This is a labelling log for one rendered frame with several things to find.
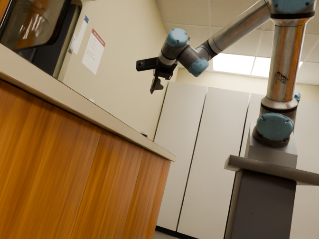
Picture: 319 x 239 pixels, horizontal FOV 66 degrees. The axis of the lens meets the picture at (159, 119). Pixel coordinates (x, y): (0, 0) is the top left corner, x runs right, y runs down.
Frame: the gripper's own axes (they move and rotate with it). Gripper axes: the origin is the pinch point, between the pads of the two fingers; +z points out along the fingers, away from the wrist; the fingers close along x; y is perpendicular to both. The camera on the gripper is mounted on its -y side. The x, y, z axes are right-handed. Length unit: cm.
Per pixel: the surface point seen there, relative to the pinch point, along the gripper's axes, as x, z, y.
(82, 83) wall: 26, 62, -36
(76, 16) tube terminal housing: 11.4, -20.1, -36.0
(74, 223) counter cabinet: -65, -24, -26
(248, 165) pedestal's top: -44, -25, 33
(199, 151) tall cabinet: 25, 212, 123
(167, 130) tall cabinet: 57, 231, 82
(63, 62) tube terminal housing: -9.4, -18.0, -37.7
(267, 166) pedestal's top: -44, -27, 39
